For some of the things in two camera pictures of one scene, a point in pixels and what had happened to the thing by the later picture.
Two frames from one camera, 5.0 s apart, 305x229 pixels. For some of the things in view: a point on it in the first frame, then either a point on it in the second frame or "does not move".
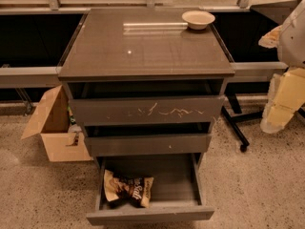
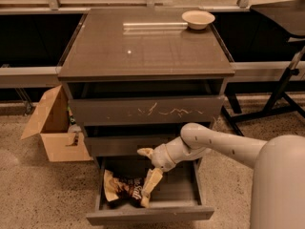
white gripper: (294, 42) to (162, 157)
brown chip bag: (122, 192) does not move
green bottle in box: (72, 120) does not move
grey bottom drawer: (176, 189) does not move
